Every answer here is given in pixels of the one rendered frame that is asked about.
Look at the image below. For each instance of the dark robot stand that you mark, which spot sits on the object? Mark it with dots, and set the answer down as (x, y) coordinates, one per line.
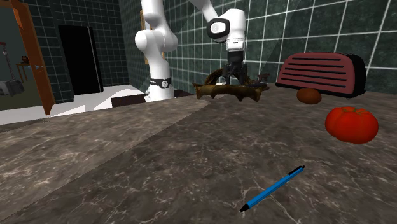
(130, 100)

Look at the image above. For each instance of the red toaster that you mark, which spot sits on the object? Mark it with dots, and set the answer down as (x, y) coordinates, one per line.
(319, 74)

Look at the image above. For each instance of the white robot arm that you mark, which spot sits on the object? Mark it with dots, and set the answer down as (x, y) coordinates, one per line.
(155, 40)

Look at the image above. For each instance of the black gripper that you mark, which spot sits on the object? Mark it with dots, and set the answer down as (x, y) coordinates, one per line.
(234, 58)

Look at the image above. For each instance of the small wooden side table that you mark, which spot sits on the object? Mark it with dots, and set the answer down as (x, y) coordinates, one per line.
(22, 69)

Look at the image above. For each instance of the black door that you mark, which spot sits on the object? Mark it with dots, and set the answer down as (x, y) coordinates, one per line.
(80, 59)

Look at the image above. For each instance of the brown egg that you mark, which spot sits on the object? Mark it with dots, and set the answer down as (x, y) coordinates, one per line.
(308, 96)

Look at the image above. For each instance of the brown spiky bowl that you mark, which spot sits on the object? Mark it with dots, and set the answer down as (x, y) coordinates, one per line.
(229, 90)

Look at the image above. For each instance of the brown wooden door frame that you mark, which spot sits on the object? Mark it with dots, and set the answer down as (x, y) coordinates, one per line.
(34, 59)

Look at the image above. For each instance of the red tomato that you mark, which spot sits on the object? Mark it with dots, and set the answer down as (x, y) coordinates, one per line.
(351, 125)

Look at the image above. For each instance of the blue pen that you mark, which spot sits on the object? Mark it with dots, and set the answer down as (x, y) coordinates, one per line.
(273, 188)

